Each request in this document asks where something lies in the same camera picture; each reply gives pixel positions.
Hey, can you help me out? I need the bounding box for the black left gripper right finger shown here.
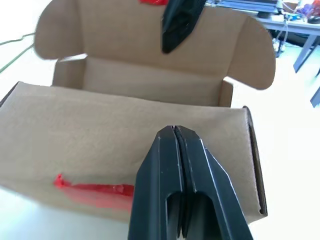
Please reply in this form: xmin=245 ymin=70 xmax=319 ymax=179
xmin=175 ymin=125 xmax=254 ymax=240

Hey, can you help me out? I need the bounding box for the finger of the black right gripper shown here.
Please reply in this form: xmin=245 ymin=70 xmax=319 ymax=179
xmin=161 ymin=0 xmax=206 ymax=55

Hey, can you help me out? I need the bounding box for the brown cardboard box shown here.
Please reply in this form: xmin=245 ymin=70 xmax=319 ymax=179
xmin=0 ymin=0 xmax=277 ymax=225

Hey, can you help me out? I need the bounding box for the red tape piece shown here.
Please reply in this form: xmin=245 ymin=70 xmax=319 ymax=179
xmin=138 ymin=0 xmax=171 ymax=6
xmin=53 ymin=173 xmax=136 ymax=210

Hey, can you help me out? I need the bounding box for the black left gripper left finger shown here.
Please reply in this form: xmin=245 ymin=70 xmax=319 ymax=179
xmin=127 ymin=124 xmax=186 ymax=240

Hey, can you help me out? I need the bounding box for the green wire loop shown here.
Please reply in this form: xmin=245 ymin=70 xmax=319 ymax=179
xmin=0 ymin=31 xmax=36 ymax=73

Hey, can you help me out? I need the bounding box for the grey desk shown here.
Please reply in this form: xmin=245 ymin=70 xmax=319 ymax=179
xmin=216 ymin=0 xmax=320 ymax=109

